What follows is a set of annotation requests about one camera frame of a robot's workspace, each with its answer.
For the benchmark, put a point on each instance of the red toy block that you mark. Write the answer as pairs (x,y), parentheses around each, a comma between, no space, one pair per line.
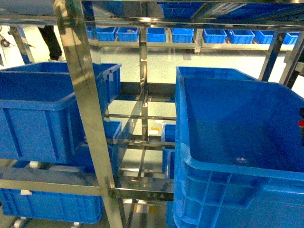
(300,123)

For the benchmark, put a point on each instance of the large blue crate right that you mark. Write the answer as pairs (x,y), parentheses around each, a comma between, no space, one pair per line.
(239,153)

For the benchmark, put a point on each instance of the large blue crate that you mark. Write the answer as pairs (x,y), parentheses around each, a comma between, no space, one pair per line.
(239,153)
(39,115)

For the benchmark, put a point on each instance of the large blue crate left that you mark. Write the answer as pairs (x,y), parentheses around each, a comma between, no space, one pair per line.
(39,115)

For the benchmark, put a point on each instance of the blue crate bottom left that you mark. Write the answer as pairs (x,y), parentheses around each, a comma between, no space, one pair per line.
(52,206)

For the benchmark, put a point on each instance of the steel shelf frame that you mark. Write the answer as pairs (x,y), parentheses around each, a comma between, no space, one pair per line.
(72,18)

